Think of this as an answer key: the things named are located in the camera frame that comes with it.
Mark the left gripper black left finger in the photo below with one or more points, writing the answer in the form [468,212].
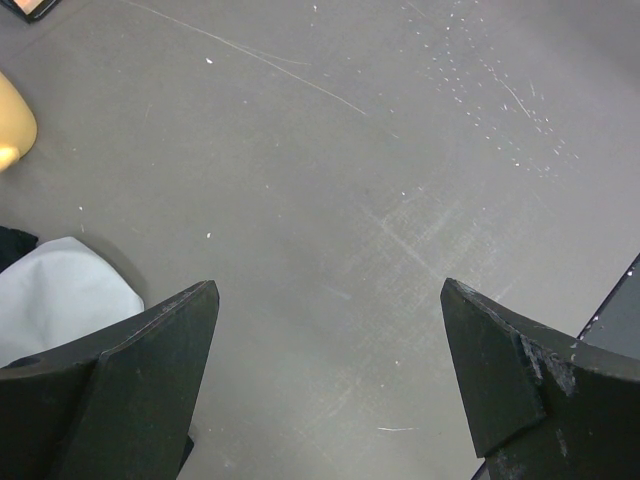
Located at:
[114,404]

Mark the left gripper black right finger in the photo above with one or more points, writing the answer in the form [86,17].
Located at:
[539,403]

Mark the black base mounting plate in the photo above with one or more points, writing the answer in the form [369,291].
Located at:
[615,324]

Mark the black garment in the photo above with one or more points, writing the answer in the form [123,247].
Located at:
[14,245]

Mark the yellow ceramic mug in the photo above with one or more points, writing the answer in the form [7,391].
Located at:
[18,126]

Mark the black wire wooden shelf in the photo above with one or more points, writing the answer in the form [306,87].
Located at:
[30,11]

